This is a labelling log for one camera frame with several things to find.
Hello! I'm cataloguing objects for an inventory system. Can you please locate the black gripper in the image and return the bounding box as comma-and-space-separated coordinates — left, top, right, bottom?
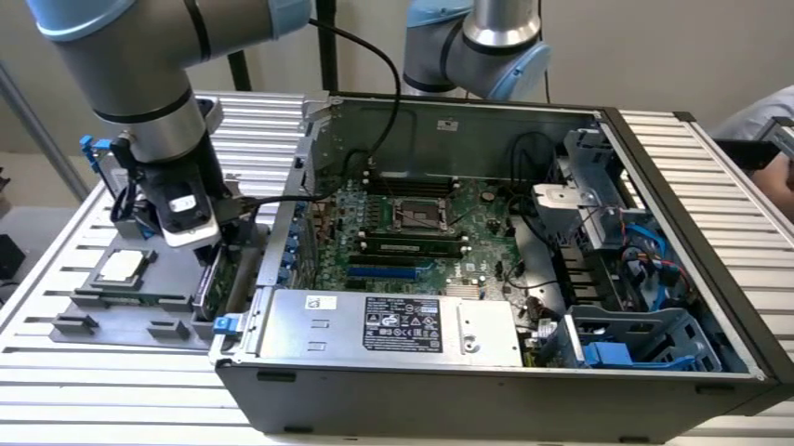
130, 138, 256, 255

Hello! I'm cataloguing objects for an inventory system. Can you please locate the green graphics card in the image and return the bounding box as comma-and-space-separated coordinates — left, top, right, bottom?
188, 241, 246, 322

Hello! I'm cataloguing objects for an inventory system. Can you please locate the silver CPU chip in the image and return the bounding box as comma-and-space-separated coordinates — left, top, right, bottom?
100, 249, 157, 283

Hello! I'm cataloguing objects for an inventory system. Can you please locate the black RAM slots bank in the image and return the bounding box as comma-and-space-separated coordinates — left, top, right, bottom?
368, 172, 455, 195

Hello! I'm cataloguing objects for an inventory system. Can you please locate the grey parts rack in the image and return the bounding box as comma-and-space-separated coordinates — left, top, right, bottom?
46, 217, 273, 357

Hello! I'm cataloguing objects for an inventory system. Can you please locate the blue expansion slot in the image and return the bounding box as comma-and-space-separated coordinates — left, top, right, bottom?
344, 263, 424, 281

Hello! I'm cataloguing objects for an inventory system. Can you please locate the CPU socket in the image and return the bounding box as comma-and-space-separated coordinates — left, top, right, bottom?
384, 196, 461, 232

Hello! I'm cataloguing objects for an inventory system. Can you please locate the black installed RAM stick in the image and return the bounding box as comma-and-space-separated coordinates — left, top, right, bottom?
354, 233, 467, 260

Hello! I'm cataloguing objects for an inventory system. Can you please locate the black box object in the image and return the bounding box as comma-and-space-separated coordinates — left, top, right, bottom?
0, 233, 26, 281

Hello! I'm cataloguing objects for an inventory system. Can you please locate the silver power supply unit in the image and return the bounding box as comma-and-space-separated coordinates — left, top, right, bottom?
252, 288, 523, 369

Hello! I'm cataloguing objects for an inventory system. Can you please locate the green motherboard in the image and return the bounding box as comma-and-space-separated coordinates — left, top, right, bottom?
301, 175, 532, 301

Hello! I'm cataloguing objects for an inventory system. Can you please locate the grey metal disk bay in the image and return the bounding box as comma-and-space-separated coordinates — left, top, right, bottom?
529, 127, 649, 252

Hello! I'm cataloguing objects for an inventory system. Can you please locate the black open PC case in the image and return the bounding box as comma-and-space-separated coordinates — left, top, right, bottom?
206, 91, 794, 437

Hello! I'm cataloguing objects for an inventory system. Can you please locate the grey blue drive cage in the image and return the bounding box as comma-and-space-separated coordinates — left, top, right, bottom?
561, 304, 728, 374

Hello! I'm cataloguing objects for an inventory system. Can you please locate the black flat device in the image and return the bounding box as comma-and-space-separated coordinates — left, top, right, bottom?
711, 138, 780, 174

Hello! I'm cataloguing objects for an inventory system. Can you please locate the person in light shirt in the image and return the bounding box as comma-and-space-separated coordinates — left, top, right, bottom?
709, 84, 794, 197

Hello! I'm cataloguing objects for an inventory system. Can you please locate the white grey wrist camera box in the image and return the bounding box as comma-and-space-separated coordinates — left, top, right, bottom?
152, 180, 222, 249

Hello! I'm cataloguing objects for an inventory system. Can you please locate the disk with blue bracket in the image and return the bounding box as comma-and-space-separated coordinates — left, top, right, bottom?
78, 133, 134, 236

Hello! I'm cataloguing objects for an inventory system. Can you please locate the black vertical frame post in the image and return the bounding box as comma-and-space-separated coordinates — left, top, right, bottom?
313, 0, 340, 93
225, 49, 253, 93

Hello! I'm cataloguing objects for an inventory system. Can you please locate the grey aluminium frame post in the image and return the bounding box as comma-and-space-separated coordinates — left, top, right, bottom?
0, 59, 89, 202

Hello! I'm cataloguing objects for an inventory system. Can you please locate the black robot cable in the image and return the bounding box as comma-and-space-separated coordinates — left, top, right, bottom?
238, 17, 403, 208

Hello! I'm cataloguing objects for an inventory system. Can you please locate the black wire in case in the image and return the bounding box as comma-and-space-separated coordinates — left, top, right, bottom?
508, 131, 564, 190

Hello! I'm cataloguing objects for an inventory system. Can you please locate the thin black looped wire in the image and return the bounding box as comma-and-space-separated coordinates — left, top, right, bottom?
503, 262, 563, 295

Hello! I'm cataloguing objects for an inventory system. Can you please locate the blue data wire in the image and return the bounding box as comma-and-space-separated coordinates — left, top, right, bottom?
619, 221, 687, 311

